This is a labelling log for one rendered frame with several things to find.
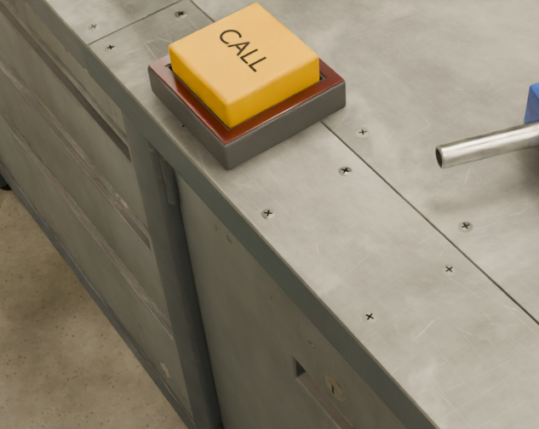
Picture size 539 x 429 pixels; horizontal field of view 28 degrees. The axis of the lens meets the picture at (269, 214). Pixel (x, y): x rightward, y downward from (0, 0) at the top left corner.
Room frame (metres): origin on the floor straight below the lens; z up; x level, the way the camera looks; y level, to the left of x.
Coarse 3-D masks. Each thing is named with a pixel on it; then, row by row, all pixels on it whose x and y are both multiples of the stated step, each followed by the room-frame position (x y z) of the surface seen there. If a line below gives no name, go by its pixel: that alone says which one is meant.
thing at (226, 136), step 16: (160, 64) 0.45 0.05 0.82; (320, 64) 0.44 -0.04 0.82; (176, 80) 0.44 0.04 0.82; (336, 80) 0.43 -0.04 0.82; (192, 96) 0.42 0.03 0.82; (304, 96) 0.42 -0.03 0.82; (208, 112) 0.41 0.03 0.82; (272, 112) 0.41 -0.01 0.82; (208, 128) 0.40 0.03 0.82; (224, 128) 0.40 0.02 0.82; (240, 128) 0.40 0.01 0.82; (256, 128) 0.40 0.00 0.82; (224, 144) 0.39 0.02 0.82
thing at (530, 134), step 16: (528, 96) 0.39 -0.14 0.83; (528, 112) 0.38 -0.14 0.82; (512, 128) 0.37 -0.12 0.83; (528, 128) 0.36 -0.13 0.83; (448, 144) 0.36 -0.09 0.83; (464, 144) 0.36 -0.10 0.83; (480, 144) 0.36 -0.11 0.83; (496, 144) 0.36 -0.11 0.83; (512, 144) 0.36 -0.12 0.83; (528, 144) 0.36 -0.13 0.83; (448, 160) 0.35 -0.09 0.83; (464, 160) 0.35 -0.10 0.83
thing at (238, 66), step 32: (224, 32) 0.45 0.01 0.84; (256, 32) 0.45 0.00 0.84; (288, 32) 0.45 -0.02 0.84; (192, 64) 0.43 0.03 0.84; (224, 64) 0.43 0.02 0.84; (256, 64) 0.43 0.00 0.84; (288, 64) 0.42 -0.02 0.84; (224, 96) 0.40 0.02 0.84; (256, 96) 0.41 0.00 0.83; (288, 96) 0.42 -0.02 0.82
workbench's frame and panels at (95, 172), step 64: (0, 0) 0.87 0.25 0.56; (0, 64) 0.96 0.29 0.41; (64, 64) 0.75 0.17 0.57; (0, 128) 1.04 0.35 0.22; (64, 128) 0.80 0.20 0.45; (128, 128) 0.61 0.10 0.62; (64, 192) 0.86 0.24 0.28; (128, 192) 0.67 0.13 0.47; (192, 192) 0.55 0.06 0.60; (64, 256) 0.94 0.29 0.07; (128, 256) 0.71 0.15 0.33; (192, 256) 0.57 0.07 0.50; (256, 256) 0.35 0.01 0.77; (128, 320) 0.77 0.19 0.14; (192, 320) 0.58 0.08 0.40; (256, 320) 0.48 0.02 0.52; (320, 320) 0.30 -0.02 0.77; (192, 384) 0.60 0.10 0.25; (256, 384) 0.50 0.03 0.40; (320, 384) 0.41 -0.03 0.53; (384, 384) 0.26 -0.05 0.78
